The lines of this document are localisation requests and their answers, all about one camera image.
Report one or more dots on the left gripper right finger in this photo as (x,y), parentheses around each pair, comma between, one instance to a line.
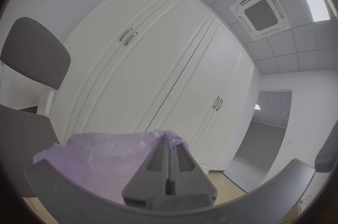
(187,180)

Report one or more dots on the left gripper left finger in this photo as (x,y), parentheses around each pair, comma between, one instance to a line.
(155,180)

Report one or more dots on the purple plastic bag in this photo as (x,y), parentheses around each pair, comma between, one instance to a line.
(105,162)

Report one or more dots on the grey curtain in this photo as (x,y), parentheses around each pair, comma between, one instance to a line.
(264,146)

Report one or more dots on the ceiling light panel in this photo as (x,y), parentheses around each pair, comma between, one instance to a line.
(258,107)
(316,5)

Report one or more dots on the white wardrobe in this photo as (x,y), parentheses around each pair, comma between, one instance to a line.
(147,67)

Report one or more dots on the grey padded white chair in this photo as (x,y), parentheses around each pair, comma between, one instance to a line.
(34,51)

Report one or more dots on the ceiling air conditioner vent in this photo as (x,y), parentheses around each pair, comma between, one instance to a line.
(261,12)

